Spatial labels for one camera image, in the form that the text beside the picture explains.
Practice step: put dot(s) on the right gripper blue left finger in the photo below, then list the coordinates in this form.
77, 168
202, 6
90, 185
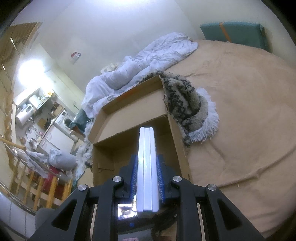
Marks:
128, 188

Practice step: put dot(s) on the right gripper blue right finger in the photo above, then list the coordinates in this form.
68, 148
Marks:
169, 193

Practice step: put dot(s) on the white box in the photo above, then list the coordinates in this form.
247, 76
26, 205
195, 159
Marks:
147, 176

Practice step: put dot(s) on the brown cardboard box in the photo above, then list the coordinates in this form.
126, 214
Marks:
115, 132

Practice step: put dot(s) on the black and white shaggy blanket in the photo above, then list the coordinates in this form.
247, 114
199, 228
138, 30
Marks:
192, 108

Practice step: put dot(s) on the grey stuffed bag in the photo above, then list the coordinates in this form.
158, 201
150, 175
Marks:
62, 160

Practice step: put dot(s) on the teal upholstered chair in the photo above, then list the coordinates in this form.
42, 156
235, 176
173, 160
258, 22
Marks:
79, 122

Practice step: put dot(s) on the white washing machine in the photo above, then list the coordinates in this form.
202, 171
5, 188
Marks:
63, 122

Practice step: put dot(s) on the tan bed sheet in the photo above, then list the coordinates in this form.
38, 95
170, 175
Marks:
251, 158

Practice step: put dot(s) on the wooden stair railing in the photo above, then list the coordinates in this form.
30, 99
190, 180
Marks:
34, 184

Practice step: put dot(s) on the white crumpled duvet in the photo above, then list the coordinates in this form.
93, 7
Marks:
160, 55

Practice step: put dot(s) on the teal cushion with orange stripe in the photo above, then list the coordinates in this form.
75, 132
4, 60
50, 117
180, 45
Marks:
243, 33

